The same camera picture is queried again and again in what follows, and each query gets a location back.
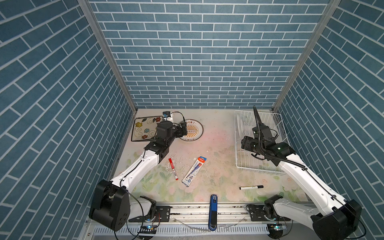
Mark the black square plate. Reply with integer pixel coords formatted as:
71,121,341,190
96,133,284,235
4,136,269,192
131,116,163,142

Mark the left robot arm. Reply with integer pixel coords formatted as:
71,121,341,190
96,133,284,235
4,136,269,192
89,120,188,232

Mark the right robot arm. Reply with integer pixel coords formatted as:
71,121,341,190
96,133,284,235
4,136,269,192
241,136,362,240

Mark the red marker pen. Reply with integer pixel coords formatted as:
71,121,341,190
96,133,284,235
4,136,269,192
169,158,179,181

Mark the black white marker pen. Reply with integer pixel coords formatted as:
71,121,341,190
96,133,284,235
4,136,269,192
239,185,264,190

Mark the pen package red blue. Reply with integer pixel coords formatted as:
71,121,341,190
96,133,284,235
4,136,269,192
182,156,207,187

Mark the blue black handheld device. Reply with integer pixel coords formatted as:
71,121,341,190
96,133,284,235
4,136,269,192
208,195,218,231

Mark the right circuit board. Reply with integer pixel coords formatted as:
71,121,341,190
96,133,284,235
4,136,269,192
269,224,287,231

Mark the circuit board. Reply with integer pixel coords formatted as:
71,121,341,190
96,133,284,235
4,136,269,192
269,224,287,231
139,226,158,236

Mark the left circuit board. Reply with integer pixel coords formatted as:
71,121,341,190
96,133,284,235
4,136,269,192
139,226,158,236

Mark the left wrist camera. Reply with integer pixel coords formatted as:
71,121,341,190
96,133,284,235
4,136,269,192
163,111,174,123

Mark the white wire dish rack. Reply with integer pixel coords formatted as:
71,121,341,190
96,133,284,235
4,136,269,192
235,110,295,174

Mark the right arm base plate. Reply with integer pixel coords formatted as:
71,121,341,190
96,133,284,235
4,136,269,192
246,204,291,222

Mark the aluminium rail frame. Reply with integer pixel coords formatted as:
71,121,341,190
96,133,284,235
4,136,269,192
78,201,343,240

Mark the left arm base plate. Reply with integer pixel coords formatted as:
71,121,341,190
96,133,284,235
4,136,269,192
129,206,171,223

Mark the white cable duct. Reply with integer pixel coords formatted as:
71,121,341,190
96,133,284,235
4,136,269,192
93,224,270,237

